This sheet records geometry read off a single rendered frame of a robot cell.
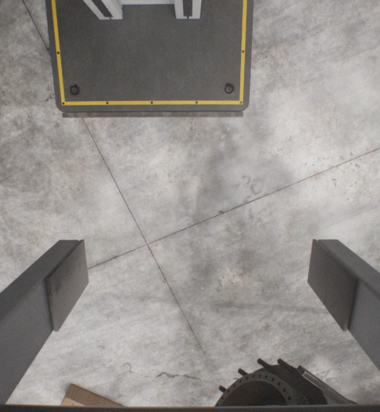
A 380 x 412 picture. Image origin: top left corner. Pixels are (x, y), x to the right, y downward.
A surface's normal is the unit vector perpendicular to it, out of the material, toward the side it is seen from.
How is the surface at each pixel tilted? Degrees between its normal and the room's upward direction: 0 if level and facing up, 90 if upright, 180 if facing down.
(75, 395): 90
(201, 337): 0
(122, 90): 0
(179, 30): 0
